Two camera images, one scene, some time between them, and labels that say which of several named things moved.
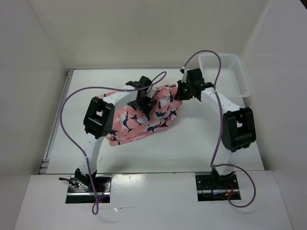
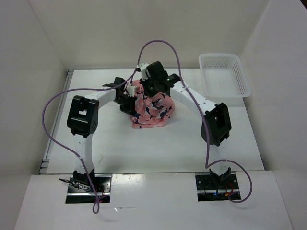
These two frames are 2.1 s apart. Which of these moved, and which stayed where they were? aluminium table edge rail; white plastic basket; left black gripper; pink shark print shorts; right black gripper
Moved: left black gripper; right black gripper; pink shark print shorts
Stayed: white plastic basket; aluminium table edge rail
